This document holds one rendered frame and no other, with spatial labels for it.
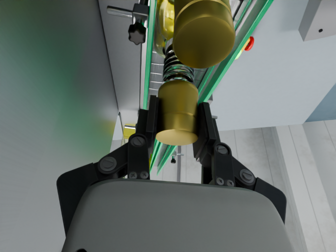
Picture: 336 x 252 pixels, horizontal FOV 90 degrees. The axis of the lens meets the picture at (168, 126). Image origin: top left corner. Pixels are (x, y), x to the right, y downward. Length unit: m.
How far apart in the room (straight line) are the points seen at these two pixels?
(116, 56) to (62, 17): 0.30
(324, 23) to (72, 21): 0.57
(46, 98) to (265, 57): 0.66
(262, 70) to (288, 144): 1.98
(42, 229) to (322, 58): 0.87
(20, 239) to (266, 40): 0.71
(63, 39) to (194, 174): 2.67
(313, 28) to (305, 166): 2.14
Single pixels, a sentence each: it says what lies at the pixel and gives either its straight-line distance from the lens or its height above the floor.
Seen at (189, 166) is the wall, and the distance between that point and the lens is 2.83.
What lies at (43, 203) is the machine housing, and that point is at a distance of 0.30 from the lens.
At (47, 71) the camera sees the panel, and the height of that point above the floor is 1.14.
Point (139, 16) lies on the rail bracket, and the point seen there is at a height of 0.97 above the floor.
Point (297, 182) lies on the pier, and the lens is 2.56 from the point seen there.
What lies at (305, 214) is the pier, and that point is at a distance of 2.54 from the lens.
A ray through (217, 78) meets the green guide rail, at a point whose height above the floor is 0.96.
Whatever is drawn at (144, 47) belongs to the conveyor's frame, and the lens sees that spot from 0.48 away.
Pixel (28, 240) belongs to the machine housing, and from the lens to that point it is 0.30.
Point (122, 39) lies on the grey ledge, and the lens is 0.47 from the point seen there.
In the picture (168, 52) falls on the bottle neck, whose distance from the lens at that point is 0.17.
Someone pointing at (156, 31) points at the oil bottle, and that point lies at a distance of 0.20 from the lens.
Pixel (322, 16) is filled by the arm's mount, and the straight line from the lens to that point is 0.61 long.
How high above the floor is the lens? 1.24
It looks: 26 degrees down
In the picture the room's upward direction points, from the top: 177 degrees counter-clockwise
